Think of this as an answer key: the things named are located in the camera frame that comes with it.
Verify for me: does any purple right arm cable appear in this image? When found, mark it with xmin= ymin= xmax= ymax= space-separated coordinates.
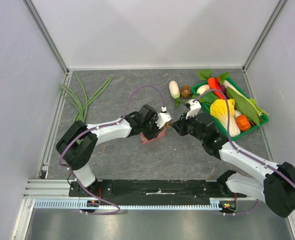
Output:
xmin=191 ymin=89 xmax=295 ymax=216

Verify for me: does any green corn toy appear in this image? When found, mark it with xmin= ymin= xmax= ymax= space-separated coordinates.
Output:
xmin=226 ymin=87 xmax=267 ymax=126

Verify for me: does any pink express box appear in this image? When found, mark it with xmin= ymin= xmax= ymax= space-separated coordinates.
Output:
xmin=140 ymin=128 xmax=166 ymax=144

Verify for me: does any yellow cabbage toy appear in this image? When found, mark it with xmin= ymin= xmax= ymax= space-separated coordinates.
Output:
xmin=210 ymin=99 xmax=241 ymax=137

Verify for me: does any orange carrot toy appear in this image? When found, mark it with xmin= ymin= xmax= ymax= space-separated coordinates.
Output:
xmin=207 ymin=77 xmax=225 ymax=100

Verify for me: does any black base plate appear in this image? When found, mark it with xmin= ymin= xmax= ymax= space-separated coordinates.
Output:
xmin=68 ymin=178 xmax=248 ymax=200

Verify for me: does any white cable duct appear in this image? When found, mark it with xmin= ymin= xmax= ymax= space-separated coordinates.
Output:
xmin=34 ymin=199 xmax=233 ymax=211

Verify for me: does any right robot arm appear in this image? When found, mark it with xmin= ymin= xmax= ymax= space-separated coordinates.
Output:
xmin=171 ymin=113 xmax=295 ymax=218

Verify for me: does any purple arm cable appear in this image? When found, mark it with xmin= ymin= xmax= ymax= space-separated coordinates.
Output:
xmin=191 ymin=89 xmax=295 ymax=216
xmin=58 ymin=84 xmax=167 ymax=215

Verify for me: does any white turnip toy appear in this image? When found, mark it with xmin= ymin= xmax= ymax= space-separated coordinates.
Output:
xmin=196 ymin=84 xmax=210 ymax=96

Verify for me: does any green leafy vegetable toy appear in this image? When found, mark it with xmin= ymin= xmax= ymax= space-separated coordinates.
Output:
xmin=174 ymin=91 xmax=219 ymax=108

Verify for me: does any white radish toy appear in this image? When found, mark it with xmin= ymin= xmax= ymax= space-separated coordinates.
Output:
xmin=168 ymin=80 xmax=181 ymax=100

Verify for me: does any green long beans bundle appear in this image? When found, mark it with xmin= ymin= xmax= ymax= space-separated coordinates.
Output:
xmin=59 ymin=72 xmax=114 ymax=145

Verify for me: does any orange pumpkin toy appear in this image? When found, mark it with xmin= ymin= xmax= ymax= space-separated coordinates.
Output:
xmin=235 ymin=115 xmax=252 ymax=132

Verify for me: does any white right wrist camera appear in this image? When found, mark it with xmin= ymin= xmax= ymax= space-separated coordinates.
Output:
xmin=185 ymin=99 xmax=202 ymax=119

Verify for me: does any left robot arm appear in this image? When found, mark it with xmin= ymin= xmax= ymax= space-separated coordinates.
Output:
xmin=55 ymin=104 xmax=172 ymax=197

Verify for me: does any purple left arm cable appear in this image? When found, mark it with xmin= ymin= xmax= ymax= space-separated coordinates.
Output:
xmin=58 ymin=84 xmax=167 ymax=215

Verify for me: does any green plastic tray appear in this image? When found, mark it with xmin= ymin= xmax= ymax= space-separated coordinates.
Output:
xmin=190 ymin=76 xmax=270 ymax=141

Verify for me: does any brown mushroom toy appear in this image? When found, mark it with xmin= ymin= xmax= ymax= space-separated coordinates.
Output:
xmin=180 ymin=85 xmax=192 ymax=99

